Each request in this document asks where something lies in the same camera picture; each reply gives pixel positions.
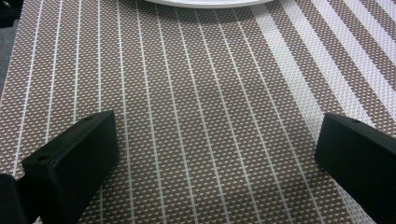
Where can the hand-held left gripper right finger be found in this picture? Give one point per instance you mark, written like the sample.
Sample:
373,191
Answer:
361,155

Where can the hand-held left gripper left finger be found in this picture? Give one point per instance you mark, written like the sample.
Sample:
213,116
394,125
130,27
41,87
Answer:
71,168

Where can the brown woven striped placemat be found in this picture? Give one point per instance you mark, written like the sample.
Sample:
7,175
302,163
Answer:
202,109

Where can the dark object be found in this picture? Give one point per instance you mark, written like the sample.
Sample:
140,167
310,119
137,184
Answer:
9,11

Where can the white plate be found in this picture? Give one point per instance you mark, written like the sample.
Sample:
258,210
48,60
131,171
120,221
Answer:
208,2

